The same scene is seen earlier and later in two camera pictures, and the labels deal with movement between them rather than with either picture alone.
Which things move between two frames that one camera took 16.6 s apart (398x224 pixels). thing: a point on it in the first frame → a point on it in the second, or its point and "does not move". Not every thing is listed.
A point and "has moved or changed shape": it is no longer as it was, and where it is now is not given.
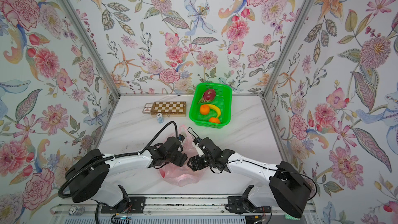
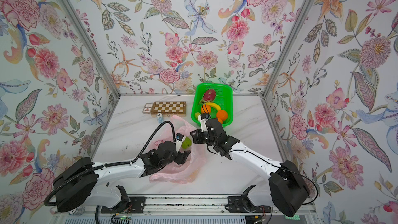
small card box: [147, 108] does not move
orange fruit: [204, 109] does not move
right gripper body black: [201, 162] → [205, 138]
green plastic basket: [223, 101] does not move
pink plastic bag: [182, 176] has moved or changed shape
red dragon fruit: [208, 96] does not move
